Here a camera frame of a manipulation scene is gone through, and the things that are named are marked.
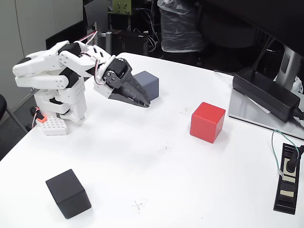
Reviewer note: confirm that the silver monitor stand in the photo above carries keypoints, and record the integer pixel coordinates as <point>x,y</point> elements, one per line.
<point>288,66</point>

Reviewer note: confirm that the black computer case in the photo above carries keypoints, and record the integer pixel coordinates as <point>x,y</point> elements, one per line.
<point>130,42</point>

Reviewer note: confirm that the black chair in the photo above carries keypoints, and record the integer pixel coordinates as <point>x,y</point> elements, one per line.
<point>2,104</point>

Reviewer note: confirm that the silver monitor base plate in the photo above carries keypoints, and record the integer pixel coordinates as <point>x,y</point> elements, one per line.
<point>249,114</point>

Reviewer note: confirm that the black block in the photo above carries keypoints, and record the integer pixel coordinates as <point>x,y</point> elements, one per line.
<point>67,193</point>

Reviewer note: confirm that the red block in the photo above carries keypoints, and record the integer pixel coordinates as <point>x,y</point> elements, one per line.
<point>206,122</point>

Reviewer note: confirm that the black monitor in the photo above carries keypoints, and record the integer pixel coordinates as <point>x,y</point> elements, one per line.
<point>273,19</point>

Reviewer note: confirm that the black power adapter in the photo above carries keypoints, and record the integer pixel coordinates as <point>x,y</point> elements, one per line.
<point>263,92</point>

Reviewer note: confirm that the green circuit board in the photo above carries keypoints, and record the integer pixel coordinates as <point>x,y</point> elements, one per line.
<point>121,7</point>

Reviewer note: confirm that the grey metal post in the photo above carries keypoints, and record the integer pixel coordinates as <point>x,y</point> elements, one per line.
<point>108,40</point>

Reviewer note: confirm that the grey block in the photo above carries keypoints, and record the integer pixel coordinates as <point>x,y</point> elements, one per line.
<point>152,86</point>

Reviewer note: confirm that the white crumpled plastic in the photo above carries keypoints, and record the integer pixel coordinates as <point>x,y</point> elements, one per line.
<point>298,84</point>

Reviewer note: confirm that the black power strip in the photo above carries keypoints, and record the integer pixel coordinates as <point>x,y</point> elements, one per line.
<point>286,190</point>

